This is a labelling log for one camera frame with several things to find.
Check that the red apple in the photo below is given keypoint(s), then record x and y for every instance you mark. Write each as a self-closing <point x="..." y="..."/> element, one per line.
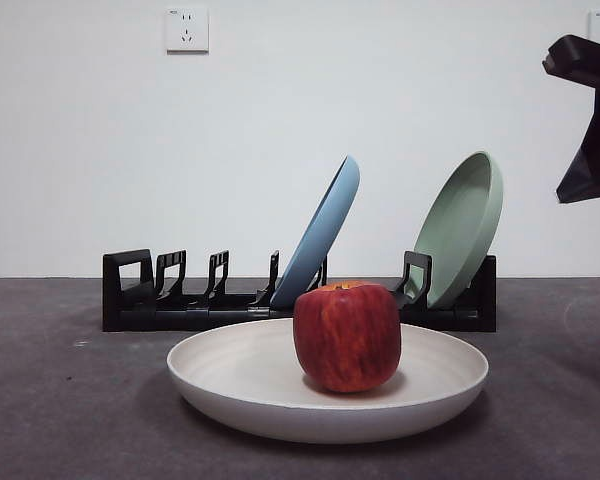
<point x="350" y="340"/>

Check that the cream yellow plate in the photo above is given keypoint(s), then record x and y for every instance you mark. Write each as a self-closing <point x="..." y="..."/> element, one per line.
<point x="240" y="370"/>

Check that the green plate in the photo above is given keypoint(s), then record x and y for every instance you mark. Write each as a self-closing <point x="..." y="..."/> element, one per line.
<point x="455" y="225"/>

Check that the blue plate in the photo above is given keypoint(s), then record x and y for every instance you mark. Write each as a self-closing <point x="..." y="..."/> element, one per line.
<point x="325" y="225"/>

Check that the black plate rack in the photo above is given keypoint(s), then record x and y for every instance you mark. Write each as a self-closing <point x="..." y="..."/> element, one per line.
<point x="180" y="320"/>

